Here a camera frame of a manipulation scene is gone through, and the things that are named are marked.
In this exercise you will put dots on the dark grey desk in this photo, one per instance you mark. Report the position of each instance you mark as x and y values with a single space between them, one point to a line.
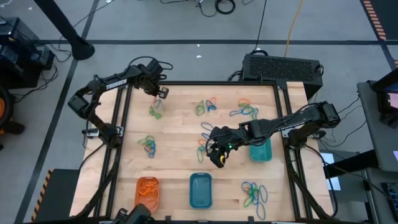
373 202

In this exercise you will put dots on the dark teal plastic basket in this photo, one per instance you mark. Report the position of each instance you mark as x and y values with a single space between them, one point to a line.
200 191

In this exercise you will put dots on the black orange mobile base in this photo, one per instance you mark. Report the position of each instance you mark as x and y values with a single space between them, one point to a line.
9 124

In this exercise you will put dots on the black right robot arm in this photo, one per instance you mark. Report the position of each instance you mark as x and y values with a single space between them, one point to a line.
295 121

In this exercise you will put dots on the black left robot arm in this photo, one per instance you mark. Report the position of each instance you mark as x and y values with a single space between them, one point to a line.
115 83

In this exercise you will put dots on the black keyboard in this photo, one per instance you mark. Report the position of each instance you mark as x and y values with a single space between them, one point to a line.
392 196

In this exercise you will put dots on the black desk foot bar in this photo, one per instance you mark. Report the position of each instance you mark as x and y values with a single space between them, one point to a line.
351 163

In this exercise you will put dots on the black metal table frame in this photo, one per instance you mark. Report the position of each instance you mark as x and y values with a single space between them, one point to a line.
202 83

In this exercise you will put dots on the black bulky object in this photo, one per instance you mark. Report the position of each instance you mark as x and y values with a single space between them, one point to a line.
136 216

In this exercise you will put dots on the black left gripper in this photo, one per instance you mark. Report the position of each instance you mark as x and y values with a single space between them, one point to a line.
149 77

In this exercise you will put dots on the black hazard-striped floor mat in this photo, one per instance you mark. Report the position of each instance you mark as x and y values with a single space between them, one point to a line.
388 18
59 196

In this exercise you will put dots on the black pole with round base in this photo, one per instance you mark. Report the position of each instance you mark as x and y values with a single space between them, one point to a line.
81 49

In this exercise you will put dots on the black computer case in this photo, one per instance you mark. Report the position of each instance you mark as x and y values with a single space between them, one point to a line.
280 67

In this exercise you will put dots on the black equipment cart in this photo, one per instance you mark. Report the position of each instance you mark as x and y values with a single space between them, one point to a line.
18 62

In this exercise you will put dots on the light teal plastic basket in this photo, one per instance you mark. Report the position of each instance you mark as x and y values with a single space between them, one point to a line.
261 154

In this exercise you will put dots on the black monitor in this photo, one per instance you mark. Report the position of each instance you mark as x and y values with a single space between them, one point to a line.
384 93

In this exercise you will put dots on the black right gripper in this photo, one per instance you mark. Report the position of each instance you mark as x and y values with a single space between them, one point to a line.
230 138

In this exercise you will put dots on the orange plastic basket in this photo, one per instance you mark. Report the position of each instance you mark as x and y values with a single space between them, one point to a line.
138 199

